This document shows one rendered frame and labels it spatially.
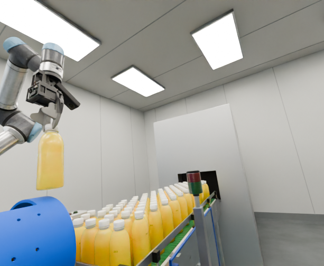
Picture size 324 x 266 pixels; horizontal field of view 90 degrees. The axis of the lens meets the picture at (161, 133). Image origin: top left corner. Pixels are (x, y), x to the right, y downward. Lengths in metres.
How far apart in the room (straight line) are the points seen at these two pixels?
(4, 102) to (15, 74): 0.18
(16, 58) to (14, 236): 0.68
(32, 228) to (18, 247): 0.04
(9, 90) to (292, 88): 4.68
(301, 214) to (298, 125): 1.80
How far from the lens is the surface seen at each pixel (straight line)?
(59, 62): 0.79
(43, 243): 0.54
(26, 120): 1.14
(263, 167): 4.45
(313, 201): 4.57
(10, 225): 0.53
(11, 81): 1.02
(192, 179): 0.77
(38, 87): 0.69
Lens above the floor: 1.28
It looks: 13 degrees up
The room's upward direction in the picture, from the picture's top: 6 degrees counter-clockwise
